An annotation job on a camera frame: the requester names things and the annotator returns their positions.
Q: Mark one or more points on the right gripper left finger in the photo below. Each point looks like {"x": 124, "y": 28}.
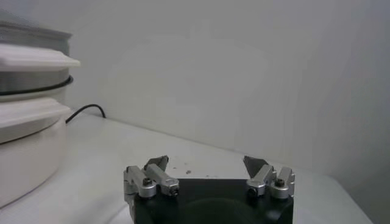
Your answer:
{"x": 150, "y": 178}

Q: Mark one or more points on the white electric cooker pot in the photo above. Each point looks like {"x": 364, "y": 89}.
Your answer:
{"x": 27, "y": 158}

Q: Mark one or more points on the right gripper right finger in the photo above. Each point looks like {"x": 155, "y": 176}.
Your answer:
{"x": 263, "y": 179}

